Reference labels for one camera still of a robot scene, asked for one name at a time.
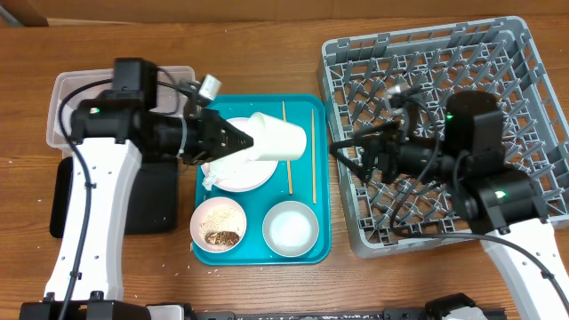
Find white paper napkin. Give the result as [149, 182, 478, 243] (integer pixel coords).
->
[202, 171, 223, 191]

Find grey round bowl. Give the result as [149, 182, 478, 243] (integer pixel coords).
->
[262, 201, 319, 258]

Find white rice grains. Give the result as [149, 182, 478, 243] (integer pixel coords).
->
[200, 206, 246, 236]

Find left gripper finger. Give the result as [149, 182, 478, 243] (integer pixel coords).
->
[208, 109, 249, 140]
[208, 132, 253, 162]

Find large white round plate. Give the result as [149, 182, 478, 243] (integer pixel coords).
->
[198, 116, 281, 194]

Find black plastic tray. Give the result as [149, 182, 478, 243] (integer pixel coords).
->
[49, 156, 179, 238]

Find white plastic cup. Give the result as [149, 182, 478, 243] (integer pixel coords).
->
[247, 112, 307, 161]

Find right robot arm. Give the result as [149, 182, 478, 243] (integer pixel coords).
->
[330, 89, 568, 319]

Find teal plastic serving tray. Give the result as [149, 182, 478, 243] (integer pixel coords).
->
[193, 93, 332, 266]

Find right wooden chopstick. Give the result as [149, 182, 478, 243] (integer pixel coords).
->
[311, 109, 317, 204]

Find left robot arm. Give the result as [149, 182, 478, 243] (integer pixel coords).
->
[20, 58, 253, 319]

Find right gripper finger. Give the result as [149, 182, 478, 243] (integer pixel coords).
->
[330, 137, 387, 183]
[352, 121, 400, 142]

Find wooden chopstick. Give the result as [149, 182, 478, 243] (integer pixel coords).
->
[311, 109, 317, 204]
[282, 101, 293, 195]

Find left wooden chopstick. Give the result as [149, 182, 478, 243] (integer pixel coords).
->
[282, 101, 293, 195]

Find brown food scraps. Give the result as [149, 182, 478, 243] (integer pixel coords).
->
[204, 231, 241, 247]

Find small pink bowl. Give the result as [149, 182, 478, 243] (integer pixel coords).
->
[189, 196, 247, 253]

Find clear plastic bin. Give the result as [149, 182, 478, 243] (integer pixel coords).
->
[46, 68, 187, 158]

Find grey plastic dishwasher rack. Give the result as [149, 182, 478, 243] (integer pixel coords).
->
[318, 16, 568, 258]

